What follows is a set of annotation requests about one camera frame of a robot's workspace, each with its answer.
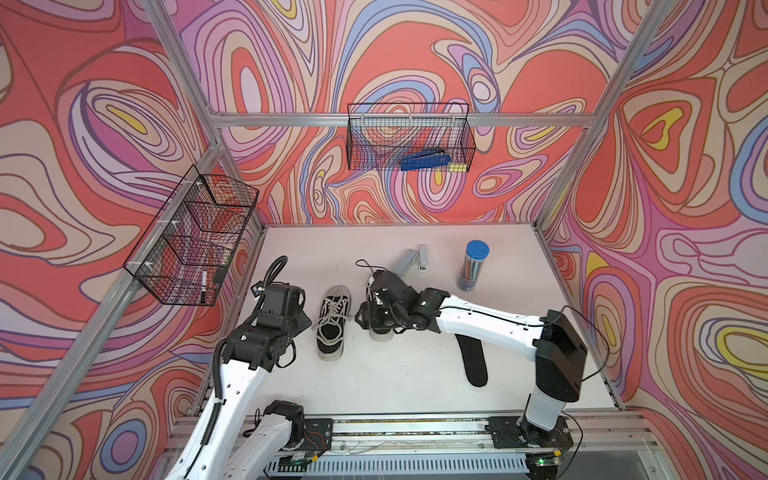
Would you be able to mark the black wire basket back wall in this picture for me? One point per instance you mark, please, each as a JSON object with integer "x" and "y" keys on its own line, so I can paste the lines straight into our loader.
{"x": 380, "y": 134}

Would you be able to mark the aluminium rail with vents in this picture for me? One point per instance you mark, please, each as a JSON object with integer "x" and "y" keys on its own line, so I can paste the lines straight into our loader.
{"x": 456, "y": 444}

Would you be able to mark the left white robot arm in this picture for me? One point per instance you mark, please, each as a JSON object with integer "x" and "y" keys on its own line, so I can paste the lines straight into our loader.
{"x": 241, "y": 363}

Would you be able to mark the white marker in basket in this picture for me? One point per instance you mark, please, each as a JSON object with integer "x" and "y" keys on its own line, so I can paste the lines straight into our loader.
{"x": 203, "y": 287}

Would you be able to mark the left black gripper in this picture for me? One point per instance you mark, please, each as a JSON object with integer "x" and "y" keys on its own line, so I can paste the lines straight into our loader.
{"x": 302, "y": 317}

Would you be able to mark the black wire basket wall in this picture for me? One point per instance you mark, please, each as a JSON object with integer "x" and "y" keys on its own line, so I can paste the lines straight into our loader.
{"x": 199, "y": 226}
{"x": 380, "y": 134}

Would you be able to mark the blue stapler in basket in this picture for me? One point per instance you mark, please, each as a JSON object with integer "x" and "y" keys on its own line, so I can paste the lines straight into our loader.
{"x": 425, "y": 159}

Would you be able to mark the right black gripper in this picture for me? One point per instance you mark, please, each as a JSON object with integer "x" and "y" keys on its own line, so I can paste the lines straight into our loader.
{"x": 369, "y": 316}

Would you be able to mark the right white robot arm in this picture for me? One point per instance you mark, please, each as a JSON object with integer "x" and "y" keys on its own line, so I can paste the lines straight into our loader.
{"x": 550, "y": 342}

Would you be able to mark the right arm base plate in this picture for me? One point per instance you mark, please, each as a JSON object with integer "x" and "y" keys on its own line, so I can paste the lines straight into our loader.
{"x": 515, "y": 432}

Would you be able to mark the black wire basket left wall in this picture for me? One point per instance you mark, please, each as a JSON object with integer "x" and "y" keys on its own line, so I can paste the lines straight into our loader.
{"x": 199, "y": 226}

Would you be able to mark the black canvas sneaker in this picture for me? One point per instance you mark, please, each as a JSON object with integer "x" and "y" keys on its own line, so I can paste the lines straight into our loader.
{"x": 376, "y": 316}
{"x": 330, "y": 328}

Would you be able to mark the black shoe insole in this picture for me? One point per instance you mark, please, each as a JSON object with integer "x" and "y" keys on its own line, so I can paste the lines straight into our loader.
{"x": 474, "y": 361}

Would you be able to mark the grey blue stapler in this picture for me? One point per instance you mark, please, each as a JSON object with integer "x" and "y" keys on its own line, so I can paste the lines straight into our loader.
{"x": 412, "y": 259}

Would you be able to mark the pencil tube with blue lid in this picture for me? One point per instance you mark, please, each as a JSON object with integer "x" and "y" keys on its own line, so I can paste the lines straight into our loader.
{"x": 476, "y": 252}

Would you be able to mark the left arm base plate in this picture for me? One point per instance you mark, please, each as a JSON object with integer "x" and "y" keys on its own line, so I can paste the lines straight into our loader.
{"x": 276, "y": 433}

